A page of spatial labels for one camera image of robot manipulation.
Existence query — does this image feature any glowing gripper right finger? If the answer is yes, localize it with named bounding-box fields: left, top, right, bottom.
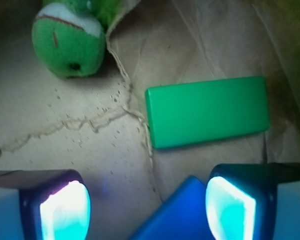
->
left=205, top=163, right=300, bottom=240

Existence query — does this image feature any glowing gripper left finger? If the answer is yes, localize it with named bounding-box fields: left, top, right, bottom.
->
left=0, top=169, right=91, bottom=240

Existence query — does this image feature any blue wooden block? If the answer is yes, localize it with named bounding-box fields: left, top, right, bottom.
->
left=129, top=176, right=214, bottom=240

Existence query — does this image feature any green wooden block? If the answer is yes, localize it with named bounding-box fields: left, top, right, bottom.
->
left=145, top=76, right=270, bottom=149

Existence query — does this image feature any brown paper bag tray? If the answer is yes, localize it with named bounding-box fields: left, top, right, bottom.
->
left=0, top=0, right=300, bottom=240

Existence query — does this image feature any green plush toy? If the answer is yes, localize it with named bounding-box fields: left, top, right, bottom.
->
left=31, top=0, right=123, bottom=78

